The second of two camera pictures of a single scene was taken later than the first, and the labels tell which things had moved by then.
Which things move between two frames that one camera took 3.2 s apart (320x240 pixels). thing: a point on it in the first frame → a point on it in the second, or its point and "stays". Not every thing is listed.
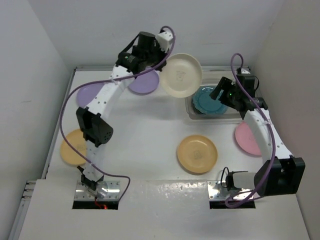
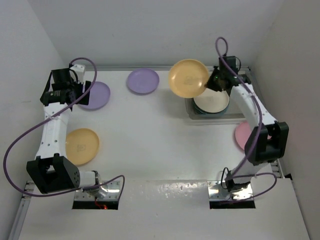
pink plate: [245, 136] stays
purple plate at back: [145, 83] stays
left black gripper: [163, 55] → [79, 86]
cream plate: [182, 75] → [212, 101]
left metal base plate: [105, 190] stays
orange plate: [197, 154] → [187, 78]
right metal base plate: [217, 192] stays
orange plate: [77, 139] stays
